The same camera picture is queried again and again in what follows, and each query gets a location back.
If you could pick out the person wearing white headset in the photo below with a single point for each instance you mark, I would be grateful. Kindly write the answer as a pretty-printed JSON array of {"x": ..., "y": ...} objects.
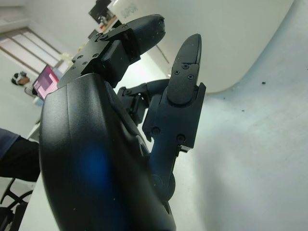
[{"x": 20, "y": 80}]

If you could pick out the black wall screen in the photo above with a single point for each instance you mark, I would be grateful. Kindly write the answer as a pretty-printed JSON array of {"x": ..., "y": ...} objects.
[{"x": 99, "y": 10}]

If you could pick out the dark clothed seated person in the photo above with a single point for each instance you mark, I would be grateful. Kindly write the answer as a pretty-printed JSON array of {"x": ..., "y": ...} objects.
[{"x": 16, "y": 156}]

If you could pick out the monitor with pink screen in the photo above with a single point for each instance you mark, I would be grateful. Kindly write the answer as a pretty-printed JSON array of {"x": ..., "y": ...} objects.
[{"x": 47, "y": 80}]

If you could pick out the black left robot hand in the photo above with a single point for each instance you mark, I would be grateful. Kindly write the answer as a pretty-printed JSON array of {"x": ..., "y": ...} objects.
[{"x": 91, "y": 156}]

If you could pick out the black office chair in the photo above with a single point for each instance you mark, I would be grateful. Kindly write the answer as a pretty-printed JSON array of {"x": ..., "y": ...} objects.
[{"x": 12, "y": 195}]

